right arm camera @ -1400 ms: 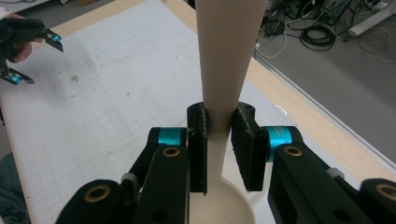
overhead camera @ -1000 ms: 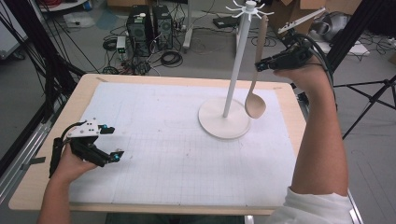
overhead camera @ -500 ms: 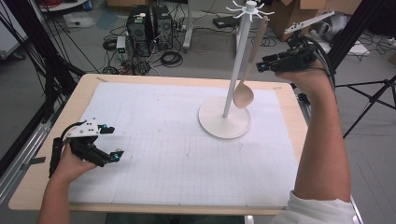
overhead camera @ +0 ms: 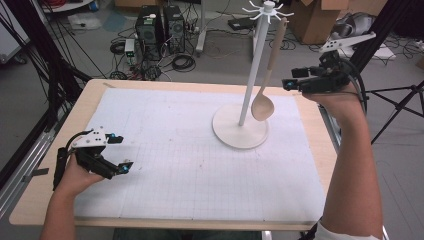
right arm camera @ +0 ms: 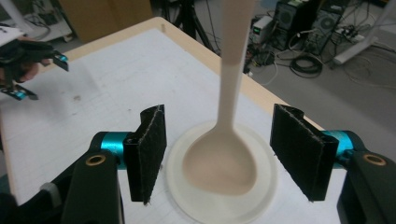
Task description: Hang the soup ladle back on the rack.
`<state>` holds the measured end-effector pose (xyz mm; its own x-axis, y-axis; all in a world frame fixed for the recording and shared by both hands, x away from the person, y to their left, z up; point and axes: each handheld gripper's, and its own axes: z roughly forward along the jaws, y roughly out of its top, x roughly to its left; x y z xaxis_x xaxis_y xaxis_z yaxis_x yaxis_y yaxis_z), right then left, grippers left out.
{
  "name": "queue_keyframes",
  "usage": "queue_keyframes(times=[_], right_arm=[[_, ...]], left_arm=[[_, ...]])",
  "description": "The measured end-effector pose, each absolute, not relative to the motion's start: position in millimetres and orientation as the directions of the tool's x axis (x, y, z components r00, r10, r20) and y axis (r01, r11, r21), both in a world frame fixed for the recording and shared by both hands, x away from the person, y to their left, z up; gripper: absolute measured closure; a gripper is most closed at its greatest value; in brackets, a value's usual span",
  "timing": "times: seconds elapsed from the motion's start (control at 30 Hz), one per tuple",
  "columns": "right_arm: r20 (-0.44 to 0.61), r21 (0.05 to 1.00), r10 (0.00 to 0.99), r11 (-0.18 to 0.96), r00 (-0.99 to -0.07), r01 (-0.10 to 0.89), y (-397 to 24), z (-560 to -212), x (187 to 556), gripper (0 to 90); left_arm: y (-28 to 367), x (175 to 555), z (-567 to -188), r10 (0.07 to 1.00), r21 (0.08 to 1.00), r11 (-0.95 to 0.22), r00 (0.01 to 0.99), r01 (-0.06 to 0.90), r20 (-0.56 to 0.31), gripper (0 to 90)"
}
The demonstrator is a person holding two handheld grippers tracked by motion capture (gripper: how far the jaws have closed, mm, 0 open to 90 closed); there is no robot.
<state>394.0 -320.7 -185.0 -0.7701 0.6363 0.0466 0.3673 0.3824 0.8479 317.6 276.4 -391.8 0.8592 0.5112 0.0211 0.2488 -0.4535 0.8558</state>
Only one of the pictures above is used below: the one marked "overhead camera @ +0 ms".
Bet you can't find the black coiled cable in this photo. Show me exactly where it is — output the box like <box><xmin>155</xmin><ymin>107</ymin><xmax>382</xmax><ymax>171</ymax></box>
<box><xmin>109</xmin><ymin>39</ymin><xmax>127</xmax><ymax>56</ymax></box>
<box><xmin>171</xmin><ymin>53</ymin><xmax>197</xmax><ymax>73</ymax></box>

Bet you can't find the large cardboard box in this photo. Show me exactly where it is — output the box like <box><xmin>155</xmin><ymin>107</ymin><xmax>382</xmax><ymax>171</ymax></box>
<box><xmin>288</xmin><ymin>0</ymin><xmax>351</xmax><ymax>46</ymax></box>

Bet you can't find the black frame with cables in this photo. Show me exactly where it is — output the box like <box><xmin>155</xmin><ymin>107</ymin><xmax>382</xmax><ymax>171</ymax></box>
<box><xmin>0</xmin><ymin>0</ymin><xmax>94</xmax><ymax>134</ymax></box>

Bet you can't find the aluminium rail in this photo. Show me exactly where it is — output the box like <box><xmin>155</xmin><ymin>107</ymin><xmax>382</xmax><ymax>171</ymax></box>
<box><xmin>0</xmin><ymin>113</ymin><xmax>68</xmax><ymax>219</ymax></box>
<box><xmin>318</xmin><ymin>103</ymin><xmax>344</xmax><ymax>151</ymax></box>

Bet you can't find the white grid mat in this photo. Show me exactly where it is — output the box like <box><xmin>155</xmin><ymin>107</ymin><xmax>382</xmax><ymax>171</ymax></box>
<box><xmin>73</xmin><ymin>87</ymin><xmax>328</xmax><ymax>223</ymax></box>

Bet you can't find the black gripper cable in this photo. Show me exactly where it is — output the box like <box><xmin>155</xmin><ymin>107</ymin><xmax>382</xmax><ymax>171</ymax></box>
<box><xmin>52</xmin><ymin>129</ymin><xmax>95</xmax><ymax>192</ymax></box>
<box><xmin>339</xmin><ymin>58</ymin><xmax>370</xmax><ymax>116</ymax></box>

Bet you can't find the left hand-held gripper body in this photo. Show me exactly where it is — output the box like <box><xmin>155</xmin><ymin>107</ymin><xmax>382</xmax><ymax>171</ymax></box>
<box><xmin>70</xmin><ymin>126</ymin><xmax>118</xmax><ymax>181</ymax></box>

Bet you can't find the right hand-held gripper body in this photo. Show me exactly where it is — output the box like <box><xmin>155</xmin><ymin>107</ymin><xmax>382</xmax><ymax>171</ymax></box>
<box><xmin>299</xmin><ymin>31</ymin><xmax>377</xmax><ymax>95</ymax></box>

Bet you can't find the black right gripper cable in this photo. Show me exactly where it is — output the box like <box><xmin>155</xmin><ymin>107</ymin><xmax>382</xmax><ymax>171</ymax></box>
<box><xmin>339</xmin><ymin>58</ymin><xmax>370</xmax><ymax>116</ymax></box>

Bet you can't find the grey metal bracket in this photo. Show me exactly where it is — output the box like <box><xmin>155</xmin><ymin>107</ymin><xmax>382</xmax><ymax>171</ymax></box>
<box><xmin>21</xmin><ymin>167</ymin><xmax>50</xmax><ymax>183</ymax></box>

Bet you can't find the grey white appliance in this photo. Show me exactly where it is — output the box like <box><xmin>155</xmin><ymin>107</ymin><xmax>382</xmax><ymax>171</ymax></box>
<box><xmin>333</xmin><ymin>12</ymin><xmax>376</xmax><ymax>42</ymax></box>

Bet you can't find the thin coiled cable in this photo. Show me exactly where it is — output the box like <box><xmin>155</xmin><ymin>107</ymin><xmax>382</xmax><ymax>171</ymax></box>
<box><xmin>268</xmin><ymin>38</ymin><xmax>297</xmax><ymax>52</ymax></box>

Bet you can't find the flat black device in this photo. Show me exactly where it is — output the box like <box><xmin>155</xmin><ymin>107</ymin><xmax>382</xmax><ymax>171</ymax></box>
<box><xmin>227</xmin><ymin>16</ymin><xmax>258</xmax><ymax>32</ymax></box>

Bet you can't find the round white table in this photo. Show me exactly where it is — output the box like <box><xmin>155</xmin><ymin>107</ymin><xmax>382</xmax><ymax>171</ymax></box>
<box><xmin>39</xmin><ymin>0</ymin><xmax>96</xmax><ymax>14</ymax></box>

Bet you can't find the person's right hand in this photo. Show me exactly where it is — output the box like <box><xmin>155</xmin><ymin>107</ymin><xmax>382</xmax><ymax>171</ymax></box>
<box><xmin>301</xmin><ymin>83</ymin><xmax>368</xmax><ymax>129</ymax></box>

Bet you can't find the black frame post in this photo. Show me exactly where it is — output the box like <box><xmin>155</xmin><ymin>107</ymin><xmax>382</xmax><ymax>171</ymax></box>
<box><xmin>311</xmin><ymin>0</ymin><xmax>418</xmax><ymax>146</ymax></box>

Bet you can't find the small silver box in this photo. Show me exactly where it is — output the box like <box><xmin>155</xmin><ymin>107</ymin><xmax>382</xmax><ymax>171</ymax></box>
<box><xmin>124</xmin><ymin>38</ymin><xmax>136</xmax><ymax>58</ymax></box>

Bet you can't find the large black computer tower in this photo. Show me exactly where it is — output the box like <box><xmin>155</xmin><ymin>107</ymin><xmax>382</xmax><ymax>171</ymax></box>
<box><xmin>134</xmin><ymin>4</ymin><xmax>165</xmax><ymax>63</ymax></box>

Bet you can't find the white metal post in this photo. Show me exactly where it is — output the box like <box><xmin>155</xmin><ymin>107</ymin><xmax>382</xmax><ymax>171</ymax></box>
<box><xmin>195</xmin><ymin>0</ymin><xmax>208</xmax><ymax>57</ymax></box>

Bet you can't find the slim black computer tower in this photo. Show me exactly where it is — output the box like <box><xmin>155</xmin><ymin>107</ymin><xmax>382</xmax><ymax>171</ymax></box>
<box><xmin>162</xmin><ymin>4</ymin><xmax>186</xmax><ymax>54</ymax></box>

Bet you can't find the beige ladle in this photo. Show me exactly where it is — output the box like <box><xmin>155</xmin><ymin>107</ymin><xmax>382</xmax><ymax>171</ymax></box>
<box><xmin>250</xmin><ymin>17</ymin><xmax>288</xmax><ymax>122</ymax></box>

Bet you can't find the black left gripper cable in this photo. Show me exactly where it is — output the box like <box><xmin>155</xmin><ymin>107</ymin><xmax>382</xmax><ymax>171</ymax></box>
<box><xmin>52</xmin><ymin>129</ymin><xmax>95</xmax><ymax>192</ymax></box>

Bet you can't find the white utensil stand with hooks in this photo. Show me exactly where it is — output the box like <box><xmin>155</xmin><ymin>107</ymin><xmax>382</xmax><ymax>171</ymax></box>
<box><xmin>211</xmin><ymin>0</ymin><xmax>295</xmax><ymax>150</ymax></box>

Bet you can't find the white flat board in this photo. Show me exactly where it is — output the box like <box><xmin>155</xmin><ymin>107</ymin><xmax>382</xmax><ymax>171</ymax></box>
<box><xmin>324</xmin><ymin>41</ymin><xmax>398</xmax><ymax>61</ymax></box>

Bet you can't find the black tripod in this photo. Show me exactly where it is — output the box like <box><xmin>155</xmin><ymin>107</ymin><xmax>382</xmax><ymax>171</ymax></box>
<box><xmin>364</xmin><ymin>79</ymin><xmax>424</xmax><ymax>145</ymax></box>

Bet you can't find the person's white sleeve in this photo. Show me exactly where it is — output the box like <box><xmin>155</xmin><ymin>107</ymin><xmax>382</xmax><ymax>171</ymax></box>
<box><xmin>313</xmin><ymin>220</ymin><xmax>388</xmax><ymax>240</ymax></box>

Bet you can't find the person's left hand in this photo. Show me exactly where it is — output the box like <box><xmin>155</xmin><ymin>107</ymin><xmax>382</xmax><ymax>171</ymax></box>
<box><xmin>54</xmin><ymin>154</ymin><xmax>105</xmax><ymax>198</ymax></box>

